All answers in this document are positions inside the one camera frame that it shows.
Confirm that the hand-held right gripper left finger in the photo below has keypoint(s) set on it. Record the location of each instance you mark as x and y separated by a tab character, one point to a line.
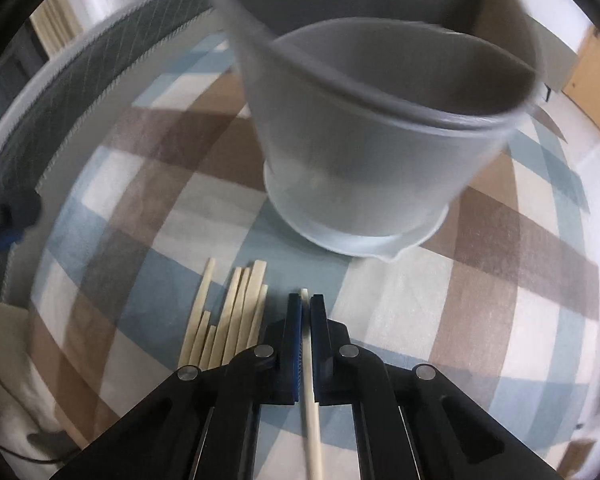
294	355

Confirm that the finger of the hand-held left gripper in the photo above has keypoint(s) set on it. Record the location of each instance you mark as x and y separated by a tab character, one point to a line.
20	207

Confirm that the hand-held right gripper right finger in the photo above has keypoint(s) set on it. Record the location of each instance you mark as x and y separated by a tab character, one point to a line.
319	355

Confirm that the pile of wooden chopsticks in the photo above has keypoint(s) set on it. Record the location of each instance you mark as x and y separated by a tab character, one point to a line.
240	310

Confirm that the pale bamboo chopstick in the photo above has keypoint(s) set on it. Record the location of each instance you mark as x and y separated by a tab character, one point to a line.
312	440

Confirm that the white grey utensil holder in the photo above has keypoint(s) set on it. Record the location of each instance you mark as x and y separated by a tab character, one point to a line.
355	170

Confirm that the grey quilted headboard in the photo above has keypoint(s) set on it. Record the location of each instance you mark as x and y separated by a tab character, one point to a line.
80	85

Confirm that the cream pillow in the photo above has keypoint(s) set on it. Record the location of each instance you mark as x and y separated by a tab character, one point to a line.
10	360

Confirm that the beige curtain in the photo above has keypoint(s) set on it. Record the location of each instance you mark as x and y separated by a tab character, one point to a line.
55	25

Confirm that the plaid blanket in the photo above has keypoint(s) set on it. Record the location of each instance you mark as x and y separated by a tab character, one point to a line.
505	285

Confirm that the wooden door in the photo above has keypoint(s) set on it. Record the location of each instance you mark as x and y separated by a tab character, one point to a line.
597	75

